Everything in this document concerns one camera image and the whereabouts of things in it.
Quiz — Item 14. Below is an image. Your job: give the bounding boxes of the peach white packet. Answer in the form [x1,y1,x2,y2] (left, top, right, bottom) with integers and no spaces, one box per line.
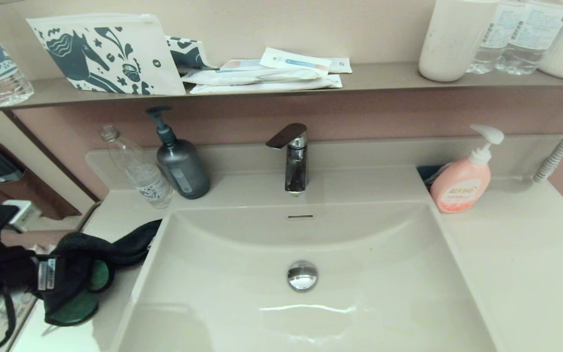
[220,59,266,72]

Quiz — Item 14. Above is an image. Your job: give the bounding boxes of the brown wall holder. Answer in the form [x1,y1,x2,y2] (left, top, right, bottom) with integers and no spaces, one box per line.
[0,142,83,220]

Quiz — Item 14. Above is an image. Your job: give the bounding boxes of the dark grey pump bottle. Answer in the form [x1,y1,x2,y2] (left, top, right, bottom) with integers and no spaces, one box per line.
[146,106,211,199]

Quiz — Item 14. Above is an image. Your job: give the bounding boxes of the brown wall shelf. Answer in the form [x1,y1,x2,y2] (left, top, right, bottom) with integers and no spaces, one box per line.
[0,62,563,114]

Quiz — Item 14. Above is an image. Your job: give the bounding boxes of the grey corrugated hose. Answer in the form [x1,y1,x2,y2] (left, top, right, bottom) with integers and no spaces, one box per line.
[532,103,563,184]

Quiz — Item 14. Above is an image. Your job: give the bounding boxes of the small blue print pouch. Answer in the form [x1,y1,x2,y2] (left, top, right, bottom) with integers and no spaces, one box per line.
[166,36,217,75]

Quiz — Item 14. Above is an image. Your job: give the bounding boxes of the white horse print pouch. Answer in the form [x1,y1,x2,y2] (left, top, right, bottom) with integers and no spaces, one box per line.
[26,13,187,96]

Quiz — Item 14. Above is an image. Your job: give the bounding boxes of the long white packet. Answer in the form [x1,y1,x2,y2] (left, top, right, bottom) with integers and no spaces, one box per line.
[182,67,328,87]
[191,75,343,95]

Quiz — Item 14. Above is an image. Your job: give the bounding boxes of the chrome drain stopper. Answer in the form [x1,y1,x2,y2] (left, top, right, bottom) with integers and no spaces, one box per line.
[287,260,318,292]

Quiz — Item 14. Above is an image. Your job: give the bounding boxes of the white ceramic sink basin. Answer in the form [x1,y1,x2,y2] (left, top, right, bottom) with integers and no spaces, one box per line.
[93,201,497,352]

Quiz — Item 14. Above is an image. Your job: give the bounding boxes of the clear water bottle white label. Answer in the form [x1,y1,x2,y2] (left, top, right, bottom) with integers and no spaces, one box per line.
[495,0,563,76]
[466,0,513,74]

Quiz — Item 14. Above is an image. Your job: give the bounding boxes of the white packet blue stripe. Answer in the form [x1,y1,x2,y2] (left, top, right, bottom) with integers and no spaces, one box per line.
[260,47,332,74]

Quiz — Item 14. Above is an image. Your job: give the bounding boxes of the pink soap pump bottle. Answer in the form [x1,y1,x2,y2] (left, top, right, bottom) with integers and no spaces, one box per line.
[430,124,505,214]

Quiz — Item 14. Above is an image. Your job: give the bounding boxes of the clear empty plastic bottle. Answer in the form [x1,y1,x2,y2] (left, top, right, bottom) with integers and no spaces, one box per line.
[99,125,174,209]

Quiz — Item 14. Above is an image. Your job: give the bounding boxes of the dark grey green cloth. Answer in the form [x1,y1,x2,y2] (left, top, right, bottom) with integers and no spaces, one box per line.
[42,220,162,327]

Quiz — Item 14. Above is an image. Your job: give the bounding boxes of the tall white tumbler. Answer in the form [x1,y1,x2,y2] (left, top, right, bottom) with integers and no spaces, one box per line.
[419,0,499,82]

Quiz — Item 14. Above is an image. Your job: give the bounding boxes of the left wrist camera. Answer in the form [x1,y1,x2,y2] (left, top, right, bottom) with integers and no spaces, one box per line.
[0,199,35,255]

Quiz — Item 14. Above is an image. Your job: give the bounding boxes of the chrome sink faucet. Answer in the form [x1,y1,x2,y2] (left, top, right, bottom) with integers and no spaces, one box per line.
[265,123,308,195]

